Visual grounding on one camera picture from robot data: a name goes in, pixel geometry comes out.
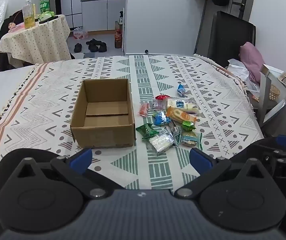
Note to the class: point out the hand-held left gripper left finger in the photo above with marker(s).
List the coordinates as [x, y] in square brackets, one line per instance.
[81, 160]

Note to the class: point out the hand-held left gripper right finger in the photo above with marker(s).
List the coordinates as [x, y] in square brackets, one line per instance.
[200, 160]

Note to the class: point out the green-edged brown cake packet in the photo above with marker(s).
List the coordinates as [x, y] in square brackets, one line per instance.
[191, 140]

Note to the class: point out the brown cardboard box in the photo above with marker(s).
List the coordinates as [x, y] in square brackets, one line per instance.
[103, 135]

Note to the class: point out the bright green snack packet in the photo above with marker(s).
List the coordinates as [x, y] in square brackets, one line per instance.
[188, 125]

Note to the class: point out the clear brown bar packet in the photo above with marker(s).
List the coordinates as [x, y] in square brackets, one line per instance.
[173, 132]

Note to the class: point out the clear white snack packet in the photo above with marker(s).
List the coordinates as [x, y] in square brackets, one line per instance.
[161, 142]

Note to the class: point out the orange biscuit packet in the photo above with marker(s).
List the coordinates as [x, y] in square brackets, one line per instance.
[181, 115]

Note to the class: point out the large blue snack packet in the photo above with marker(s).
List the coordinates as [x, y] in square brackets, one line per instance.
[161, 118]

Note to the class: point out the cream bread packet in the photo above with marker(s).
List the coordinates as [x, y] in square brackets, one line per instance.
[183, 104]

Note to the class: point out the dark green snack packet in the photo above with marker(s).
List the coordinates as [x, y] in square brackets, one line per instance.
[146, 130]

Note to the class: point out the clear purple snack packet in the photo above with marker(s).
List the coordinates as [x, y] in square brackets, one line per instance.
[158, 104]

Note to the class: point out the small blue snack packet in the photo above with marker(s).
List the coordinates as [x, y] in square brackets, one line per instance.
[181, 90]

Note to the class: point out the red snack packet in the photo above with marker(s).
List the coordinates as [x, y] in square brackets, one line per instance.
[162, 97]

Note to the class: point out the pink sausage snack packet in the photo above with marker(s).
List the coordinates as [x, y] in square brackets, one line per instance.
[144, 109]

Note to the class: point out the wicker basket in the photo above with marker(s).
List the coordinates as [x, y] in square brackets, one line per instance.
[273, 92]

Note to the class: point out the patterned woven blanket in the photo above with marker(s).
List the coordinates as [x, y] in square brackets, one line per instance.
[58, 105]

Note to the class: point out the white plastic bag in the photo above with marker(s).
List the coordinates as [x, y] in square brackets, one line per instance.
[238, 71]

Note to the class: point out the pink cloth on chair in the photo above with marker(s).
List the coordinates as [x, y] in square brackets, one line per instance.
[252, 60]

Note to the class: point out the black shoe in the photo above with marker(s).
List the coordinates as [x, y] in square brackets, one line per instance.
[103, 47]
[93, 48]
[92, 42]
[78, 48]

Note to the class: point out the black chair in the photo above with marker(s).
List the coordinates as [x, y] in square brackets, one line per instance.
[228, 37]

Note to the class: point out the red drink bottle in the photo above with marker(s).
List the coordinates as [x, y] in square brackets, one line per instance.
[118, 39]

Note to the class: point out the pack of water bottles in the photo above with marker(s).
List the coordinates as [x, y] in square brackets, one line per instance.
[80, 33]

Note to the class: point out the round table with dotted cloth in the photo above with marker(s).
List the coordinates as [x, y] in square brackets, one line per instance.
[32, 42]

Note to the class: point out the dark clothing pile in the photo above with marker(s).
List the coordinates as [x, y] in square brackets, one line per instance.
[0, 60]

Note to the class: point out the black tray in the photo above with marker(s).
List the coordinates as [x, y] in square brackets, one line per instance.
[48, 20]

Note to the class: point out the black spray bottle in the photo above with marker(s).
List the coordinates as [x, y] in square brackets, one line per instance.
[121, 20]

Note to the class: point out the grey kitchen cabinet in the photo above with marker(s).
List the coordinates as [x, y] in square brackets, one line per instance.
[100, 15]

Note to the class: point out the light green packet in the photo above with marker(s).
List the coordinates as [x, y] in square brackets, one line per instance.
[46, 15]

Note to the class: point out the pink box with cartoon figure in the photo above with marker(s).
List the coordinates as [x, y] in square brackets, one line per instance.
[15, 27]

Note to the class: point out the bottle of yellow liquid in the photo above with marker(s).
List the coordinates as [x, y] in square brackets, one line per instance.
[28, 15]

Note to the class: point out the black-framed glass door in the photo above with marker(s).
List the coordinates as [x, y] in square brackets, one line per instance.
[70, 2]

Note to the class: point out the green soda bottle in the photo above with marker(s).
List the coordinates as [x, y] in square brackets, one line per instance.
[44, 3]

